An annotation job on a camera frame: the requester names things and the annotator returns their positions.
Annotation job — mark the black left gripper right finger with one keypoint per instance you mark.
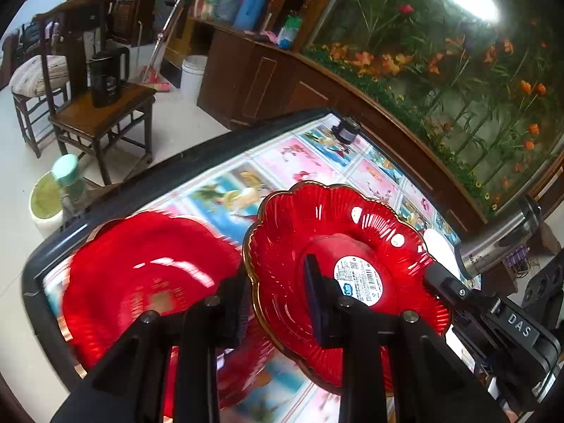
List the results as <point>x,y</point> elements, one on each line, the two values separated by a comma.
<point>430,382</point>

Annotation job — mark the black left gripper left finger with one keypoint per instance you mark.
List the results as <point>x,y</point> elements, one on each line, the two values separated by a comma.
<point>128,383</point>

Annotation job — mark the red scalloped glass plate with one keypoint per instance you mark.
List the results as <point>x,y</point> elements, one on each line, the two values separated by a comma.
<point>360,242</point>

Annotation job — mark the stainless steel electric kettle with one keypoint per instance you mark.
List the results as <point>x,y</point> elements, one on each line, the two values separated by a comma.
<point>500,237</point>

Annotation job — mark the white green bucket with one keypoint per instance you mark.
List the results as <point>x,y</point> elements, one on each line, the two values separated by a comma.
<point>44,205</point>

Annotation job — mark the green lidded plastic bottle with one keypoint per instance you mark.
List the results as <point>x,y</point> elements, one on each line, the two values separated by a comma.
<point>74,195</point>

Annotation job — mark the small black round device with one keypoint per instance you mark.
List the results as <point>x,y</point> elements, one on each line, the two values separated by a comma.
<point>347,130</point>

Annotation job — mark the cushioned wooden stool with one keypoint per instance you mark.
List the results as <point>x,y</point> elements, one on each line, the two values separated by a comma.
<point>29,96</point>

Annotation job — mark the black electric kettle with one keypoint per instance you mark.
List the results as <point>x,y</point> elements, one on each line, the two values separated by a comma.
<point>109,71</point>

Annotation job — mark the white plastic bucket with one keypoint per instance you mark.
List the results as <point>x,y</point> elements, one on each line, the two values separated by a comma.
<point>193,68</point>

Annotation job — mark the dark wooden cabinet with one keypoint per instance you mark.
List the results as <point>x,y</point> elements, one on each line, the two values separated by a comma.
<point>247,82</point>

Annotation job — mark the dark wooden chair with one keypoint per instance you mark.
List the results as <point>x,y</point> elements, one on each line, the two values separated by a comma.
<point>93,131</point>

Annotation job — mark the blue plastic jug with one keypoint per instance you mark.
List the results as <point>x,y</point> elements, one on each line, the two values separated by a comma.
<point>248,15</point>

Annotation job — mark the flower wall picture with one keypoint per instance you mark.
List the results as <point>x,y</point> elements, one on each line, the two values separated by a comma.
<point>479,82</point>

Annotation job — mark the broom with metal handle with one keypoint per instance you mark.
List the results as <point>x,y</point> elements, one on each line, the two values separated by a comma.
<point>150,76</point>

